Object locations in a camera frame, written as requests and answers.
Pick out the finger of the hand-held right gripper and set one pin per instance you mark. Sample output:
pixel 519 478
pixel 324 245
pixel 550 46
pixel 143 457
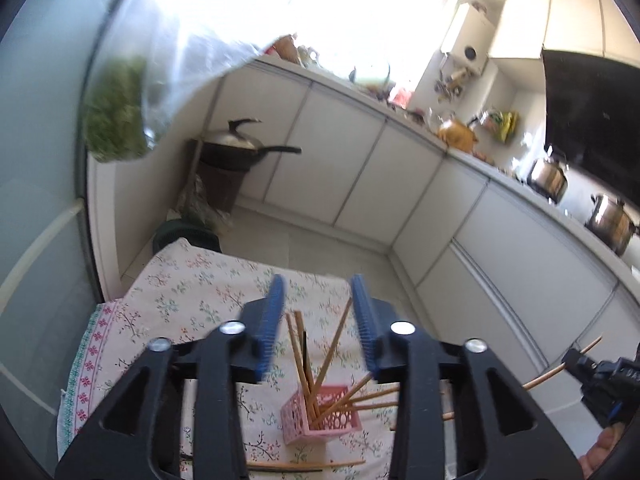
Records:
pixel 577 365

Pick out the white water heater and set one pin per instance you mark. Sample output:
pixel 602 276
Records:
pixel 467 35

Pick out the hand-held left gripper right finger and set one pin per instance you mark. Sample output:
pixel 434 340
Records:
pixel 362 325

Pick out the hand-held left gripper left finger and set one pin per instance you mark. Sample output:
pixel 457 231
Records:
pixel 270 330

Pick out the small steel pot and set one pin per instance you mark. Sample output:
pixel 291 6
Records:
pixel 549 177

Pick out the floral tablecloth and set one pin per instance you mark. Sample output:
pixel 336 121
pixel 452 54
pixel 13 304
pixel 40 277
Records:
pixel 200 285

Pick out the wooden chopstick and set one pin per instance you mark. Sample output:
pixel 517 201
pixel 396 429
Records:
pixel 545 377
pixel 335 340
pixel 296 355
pixel 300 464

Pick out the white wall cabinet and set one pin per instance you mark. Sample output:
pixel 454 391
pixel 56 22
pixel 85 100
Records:
pixel 550 20

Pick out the orange kettle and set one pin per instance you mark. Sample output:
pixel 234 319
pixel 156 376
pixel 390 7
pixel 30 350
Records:
pixel 456 134

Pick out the dark green plastic stool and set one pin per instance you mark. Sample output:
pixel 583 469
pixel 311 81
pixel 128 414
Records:
pixel 187 235

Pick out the white kitchen cabinets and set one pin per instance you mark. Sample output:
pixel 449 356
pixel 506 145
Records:
pixel 350 160

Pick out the pink perforated basket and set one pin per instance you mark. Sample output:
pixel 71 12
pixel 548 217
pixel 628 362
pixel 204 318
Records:
pixel 325 422

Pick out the clear bag of greens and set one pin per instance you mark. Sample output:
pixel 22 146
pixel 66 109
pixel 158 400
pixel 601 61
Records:
pixel 115 110

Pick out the large steel pot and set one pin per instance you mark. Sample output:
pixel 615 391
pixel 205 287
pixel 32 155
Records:
pixel 610 222

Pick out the black range hood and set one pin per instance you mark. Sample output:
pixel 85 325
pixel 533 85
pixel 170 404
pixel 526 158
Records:
pixel 590 110

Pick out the yellow snack packets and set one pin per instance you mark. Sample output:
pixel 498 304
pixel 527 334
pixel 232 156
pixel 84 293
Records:
pixel 500 125

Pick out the hanging kitchen tools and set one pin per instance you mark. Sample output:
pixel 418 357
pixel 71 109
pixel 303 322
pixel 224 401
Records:
pixel 452 82

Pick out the kitchen window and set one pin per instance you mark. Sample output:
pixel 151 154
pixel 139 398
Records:
pixel 325 15

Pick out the person's right hand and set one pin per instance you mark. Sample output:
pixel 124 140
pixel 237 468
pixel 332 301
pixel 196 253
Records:
pixel 602 452

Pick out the dark chopstick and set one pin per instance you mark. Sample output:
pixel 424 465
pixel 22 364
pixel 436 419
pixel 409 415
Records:
pixel 280 470

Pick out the bunch of wooden chopsticks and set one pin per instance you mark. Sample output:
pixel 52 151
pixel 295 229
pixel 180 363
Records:
pixel 350 393

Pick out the black wok with lid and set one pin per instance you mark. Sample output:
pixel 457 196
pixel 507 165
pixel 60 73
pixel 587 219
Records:
pixel 235 152

